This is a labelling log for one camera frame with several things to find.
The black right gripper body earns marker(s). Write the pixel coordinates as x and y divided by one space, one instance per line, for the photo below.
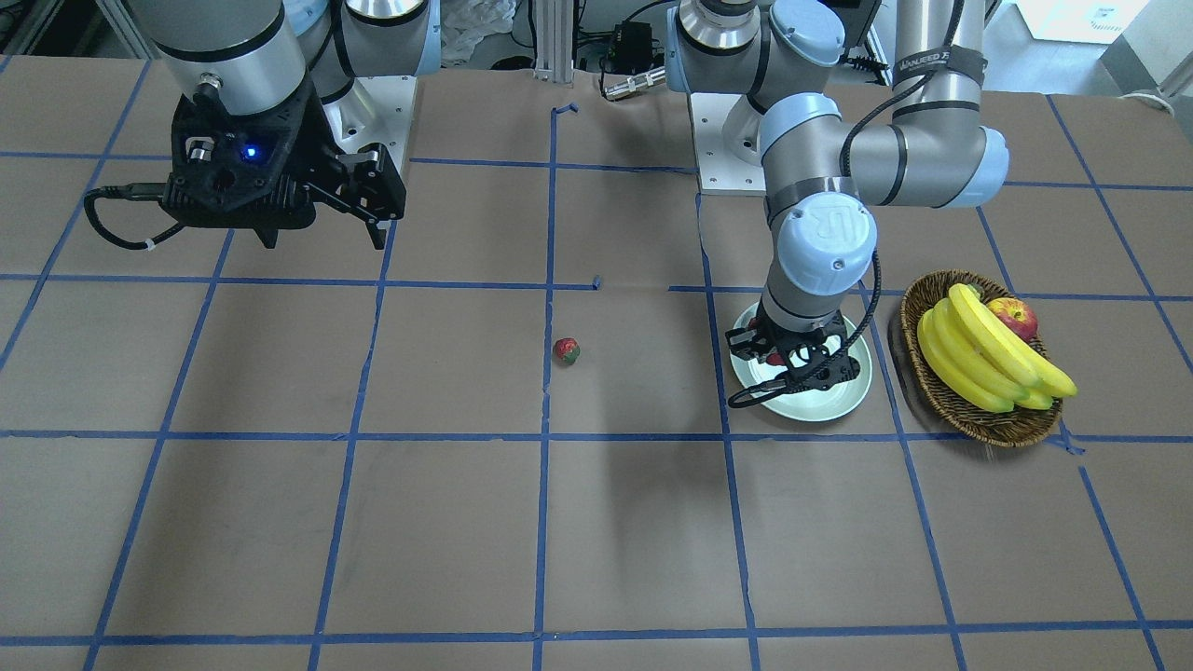
315 142

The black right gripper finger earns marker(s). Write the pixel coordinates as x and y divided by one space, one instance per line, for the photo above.
377 225
369 185

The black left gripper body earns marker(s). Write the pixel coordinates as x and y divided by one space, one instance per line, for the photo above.
781 335

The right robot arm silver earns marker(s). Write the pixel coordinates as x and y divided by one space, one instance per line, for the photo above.
260 51

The pale green plate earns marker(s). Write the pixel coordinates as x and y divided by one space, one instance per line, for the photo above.
812 405

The yellow banana bunch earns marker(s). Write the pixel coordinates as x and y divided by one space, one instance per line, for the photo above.
982 361

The red yellow apple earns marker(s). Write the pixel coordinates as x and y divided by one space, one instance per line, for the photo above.
1016 315

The brown wicker basket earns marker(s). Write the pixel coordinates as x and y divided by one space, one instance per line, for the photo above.
930 399

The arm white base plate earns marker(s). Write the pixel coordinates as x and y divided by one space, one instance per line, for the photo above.
376 110
725 133

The aluminium frame post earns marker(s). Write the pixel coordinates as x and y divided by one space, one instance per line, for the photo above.
554 40

